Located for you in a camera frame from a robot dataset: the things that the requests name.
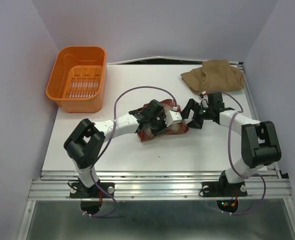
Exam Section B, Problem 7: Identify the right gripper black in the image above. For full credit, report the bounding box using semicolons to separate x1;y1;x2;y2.
179;98;213;129

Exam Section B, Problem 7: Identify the orange plastic basket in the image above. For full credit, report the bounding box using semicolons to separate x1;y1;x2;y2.
46;45;108;113

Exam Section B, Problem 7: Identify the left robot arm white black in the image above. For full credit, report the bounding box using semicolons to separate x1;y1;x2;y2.
63;99;182;197

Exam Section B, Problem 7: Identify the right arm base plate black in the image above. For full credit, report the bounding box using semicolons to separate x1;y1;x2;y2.
198;181;248;198

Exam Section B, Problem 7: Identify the khaki brown skirt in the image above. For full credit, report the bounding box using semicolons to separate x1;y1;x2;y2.
180;59;245;95

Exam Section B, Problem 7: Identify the white patterned garment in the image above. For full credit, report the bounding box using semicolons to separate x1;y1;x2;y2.
137;99;189;142

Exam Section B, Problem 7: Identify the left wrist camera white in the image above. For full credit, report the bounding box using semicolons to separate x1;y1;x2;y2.
165;106;183;127

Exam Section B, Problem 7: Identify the aluminium right side rail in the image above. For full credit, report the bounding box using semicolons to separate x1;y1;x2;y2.
236;63;278;178

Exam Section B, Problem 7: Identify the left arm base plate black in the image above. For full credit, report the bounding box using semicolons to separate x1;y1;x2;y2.
67;181;115;199

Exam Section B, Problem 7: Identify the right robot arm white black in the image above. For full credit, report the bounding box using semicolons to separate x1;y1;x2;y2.
181;90;282;195

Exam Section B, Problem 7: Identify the aluminium front rail frame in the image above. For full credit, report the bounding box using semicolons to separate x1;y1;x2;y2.
28;170;293;202

